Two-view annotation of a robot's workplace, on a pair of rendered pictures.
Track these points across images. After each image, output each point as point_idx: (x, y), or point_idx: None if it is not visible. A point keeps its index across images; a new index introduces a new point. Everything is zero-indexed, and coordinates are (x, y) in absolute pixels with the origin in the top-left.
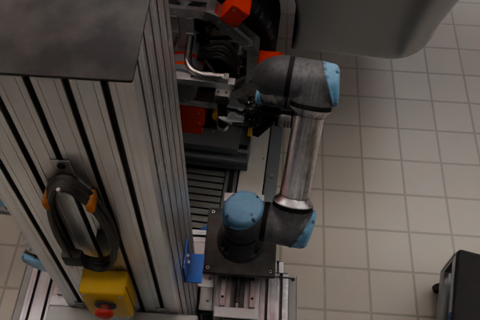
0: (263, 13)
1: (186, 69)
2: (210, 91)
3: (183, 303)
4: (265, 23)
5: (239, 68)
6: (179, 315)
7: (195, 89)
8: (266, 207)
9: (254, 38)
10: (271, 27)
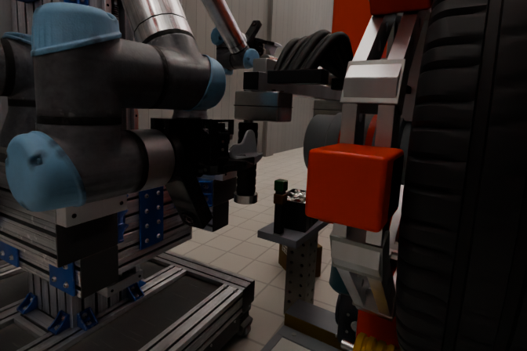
0: None
1: (337, 114)
2: (395, 290)
3: (21, 23)
4: (430, 30)
5: (281, 70)
6: None
7: (306, 138)
8: (3, 38)
9: (376, 61)
10: (455, 68)
